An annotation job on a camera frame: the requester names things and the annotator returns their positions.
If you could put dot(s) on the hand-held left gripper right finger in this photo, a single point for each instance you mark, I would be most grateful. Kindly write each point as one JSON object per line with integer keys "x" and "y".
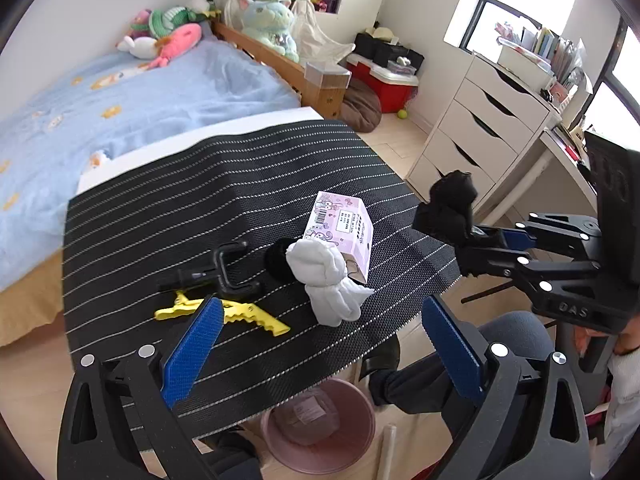
{"x": 450, "y": 355}

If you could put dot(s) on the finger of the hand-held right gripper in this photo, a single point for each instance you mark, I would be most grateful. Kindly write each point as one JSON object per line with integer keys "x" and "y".
{"x": 515, "y": 237}
{"x": 500, "y": 260}

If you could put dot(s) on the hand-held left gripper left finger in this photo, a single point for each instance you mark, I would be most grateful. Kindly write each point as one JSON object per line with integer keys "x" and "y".
{"x": 195, "y": 350}

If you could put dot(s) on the yellow plastic clip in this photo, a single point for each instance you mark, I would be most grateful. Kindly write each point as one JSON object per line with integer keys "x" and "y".
{"x": 245, "y": 315}

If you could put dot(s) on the black sock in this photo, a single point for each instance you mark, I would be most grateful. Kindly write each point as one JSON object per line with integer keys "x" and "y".
{"x": 447, "y": 210}

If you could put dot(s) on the black plastic clamp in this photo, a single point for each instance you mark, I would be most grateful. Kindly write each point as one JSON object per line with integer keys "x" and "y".
{"x": 220, "y": 272}

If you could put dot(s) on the pink bin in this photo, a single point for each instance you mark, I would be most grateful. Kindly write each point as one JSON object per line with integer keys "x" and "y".
{"x": 280, "y": 440}

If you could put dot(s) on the white sock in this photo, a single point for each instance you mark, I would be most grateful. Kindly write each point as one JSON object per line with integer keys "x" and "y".
{"x": 325, "y": 270}

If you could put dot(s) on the purple printed carton box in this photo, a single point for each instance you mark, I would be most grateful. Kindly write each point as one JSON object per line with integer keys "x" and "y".
{"x": 345, "y": 225}

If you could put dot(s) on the person's right forearm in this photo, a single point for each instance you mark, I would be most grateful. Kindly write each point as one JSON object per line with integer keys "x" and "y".
{"x": 625, "y": 400}

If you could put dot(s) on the person's right hand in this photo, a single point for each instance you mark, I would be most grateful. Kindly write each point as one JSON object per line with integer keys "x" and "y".
{"x": 631, "y": 340}

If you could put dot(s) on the white desk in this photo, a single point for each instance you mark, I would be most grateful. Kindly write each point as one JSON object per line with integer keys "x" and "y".
{"x": 562, "y": 160}

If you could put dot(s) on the white drawer cabinet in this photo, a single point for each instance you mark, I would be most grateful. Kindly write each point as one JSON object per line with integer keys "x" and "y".
{"x": 475, "y": 125}

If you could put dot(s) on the clear plastic packet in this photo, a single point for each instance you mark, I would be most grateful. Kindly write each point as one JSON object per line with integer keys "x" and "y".
{"x": 312, "y": 417}

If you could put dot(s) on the black striped table mat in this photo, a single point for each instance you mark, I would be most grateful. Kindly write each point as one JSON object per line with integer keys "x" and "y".
{"x": 225, "y": 185}

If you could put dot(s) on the beige mattress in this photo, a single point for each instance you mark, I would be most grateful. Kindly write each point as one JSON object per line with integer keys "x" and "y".
{"x": 30, "y": 305}

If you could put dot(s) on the white storage bin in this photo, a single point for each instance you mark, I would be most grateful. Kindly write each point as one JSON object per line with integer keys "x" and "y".
{"x": 525, "y": 62}

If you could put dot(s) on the row of books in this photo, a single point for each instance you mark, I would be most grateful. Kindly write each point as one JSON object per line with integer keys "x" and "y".
{"x": 555, "y": 47}

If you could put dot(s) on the red cooler box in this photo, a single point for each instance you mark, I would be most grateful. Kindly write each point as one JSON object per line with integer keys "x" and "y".
{"x": 385, "y": 92}

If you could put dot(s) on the brown cushion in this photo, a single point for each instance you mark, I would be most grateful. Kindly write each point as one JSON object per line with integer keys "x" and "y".
{"x": 362, "y": 107}

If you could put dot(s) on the black storage box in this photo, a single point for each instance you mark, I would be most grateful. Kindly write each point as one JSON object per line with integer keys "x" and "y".
{"x": 400, "y": 52}
{"x": 367, "y": 47}

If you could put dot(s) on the cream hat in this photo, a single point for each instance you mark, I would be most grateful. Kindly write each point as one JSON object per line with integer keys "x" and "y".
{"x": 384, "y": 34}

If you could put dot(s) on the bed with blue blanket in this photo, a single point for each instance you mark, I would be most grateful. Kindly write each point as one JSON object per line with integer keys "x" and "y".
{"x": 125, "y": 105}

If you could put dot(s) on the white cloth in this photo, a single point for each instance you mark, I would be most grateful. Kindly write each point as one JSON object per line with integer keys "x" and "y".
{"x": 325, "y": 40}

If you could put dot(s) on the white plush toy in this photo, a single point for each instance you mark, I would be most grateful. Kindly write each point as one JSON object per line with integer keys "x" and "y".
{"x": 137, "y": 47}

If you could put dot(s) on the pink fish plush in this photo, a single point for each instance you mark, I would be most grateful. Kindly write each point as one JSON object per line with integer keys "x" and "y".
{"x": 180, "y": 40}

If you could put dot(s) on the teal cat plush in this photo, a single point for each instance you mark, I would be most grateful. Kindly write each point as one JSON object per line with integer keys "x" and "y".
{"x": 270, "y": 25}

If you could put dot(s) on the green striped plush toy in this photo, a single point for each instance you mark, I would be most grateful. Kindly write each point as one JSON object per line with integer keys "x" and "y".
{"x": 167, "y": 20}

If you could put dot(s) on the purple plush toy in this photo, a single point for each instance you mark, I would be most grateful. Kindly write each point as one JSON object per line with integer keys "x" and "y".
{"x": 141, "y": 22}

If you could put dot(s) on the green and white duck plush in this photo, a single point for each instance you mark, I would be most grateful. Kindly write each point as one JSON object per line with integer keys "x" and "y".
{"x": 202, "y": 7}

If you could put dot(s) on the white table leg frame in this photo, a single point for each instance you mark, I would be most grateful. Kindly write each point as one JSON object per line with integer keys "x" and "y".
{"x": 386, "y": 455}

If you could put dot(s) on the wooden bed frame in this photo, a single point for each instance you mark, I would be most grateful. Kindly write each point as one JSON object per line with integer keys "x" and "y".
{"x": 285, "y": 67}

